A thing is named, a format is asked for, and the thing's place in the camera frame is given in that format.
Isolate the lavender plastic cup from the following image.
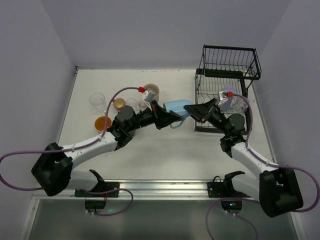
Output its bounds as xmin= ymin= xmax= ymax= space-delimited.
xmin=219 ymin=86 xmax=236 ymax=112

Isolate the clear faceted glass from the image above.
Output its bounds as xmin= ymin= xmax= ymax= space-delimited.
xmin=233 ymin=97 xmax=248 ymax=115

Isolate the beige seahorse mug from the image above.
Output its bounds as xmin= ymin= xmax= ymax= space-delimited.
xmin=138 ymin=83 xmax=160 ymax=108

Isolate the dark teal cup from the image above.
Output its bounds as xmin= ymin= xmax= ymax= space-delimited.
xmin=127 ymin=129 xmax=136 ymax=137

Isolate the black wire dish rack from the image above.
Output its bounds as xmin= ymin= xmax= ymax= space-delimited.
xmin=193 ymin=44 xmax=263 ymax=133

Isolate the light blue faceted mug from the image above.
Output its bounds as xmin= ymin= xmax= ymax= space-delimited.
xmin=163 ymin=99 xmax=193 ymax=129

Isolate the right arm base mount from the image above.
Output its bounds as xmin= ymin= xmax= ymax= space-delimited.
xmin=206 ymin=170 xmax=248 ymax=214

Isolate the orange ceramic mug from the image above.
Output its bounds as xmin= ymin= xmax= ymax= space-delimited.
xmin=112 ymin=98 xmax=126 ymax=111

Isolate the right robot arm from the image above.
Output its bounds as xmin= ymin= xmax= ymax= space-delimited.
xmin=184 ymin=98 xmax=304 ymax=218

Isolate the small clear glass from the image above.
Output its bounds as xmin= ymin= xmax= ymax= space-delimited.
xmin=125 ymin=98 xmax=138 ymax=110

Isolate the clear plastic tumbler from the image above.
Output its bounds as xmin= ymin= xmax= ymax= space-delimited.
xmin=89 ymin=92 xmax=106 ymax=115

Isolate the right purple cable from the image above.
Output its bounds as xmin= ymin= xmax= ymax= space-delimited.
xmin=204 ymin=91 xmax=320 ymax=240

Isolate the aluminium mounting rail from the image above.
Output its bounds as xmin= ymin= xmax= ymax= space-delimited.
xmin=32 ymin=178 xmax=232 ymax=201

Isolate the purple cable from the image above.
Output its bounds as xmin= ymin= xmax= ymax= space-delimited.
xmin=204 ymin=91 xmax=320 ymax=240
xmin=0 ymin=86 xmax=135 ymax=217

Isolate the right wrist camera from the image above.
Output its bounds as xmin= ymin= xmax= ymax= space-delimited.
xmin=217 ymin=91 xmax=228 ymax=106

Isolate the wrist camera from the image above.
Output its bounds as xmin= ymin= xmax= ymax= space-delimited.
xmin=217 ymin=91 xmax=228 ymax=106
xmin=141 ymin=88 xmax=157 ymax=103

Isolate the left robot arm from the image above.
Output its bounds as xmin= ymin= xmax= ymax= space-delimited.
xmin=31 ymin=100 xmax=184 ymax=197

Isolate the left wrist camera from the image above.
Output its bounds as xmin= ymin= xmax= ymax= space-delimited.
xmin=141 ymin=88 xmax=157 ymax=103

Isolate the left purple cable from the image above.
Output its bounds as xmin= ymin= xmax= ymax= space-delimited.
xmin=0 ymin=86 xmax=135 ymax=217

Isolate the white floral mug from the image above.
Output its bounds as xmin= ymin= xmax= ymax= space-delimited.
xmin=94 ymin=116 xmax=112 ymax=133

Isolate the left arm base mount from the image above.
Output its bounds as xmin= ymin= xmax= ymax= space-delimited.
xmin=74 ymin=170 xmax=122 ymax=217

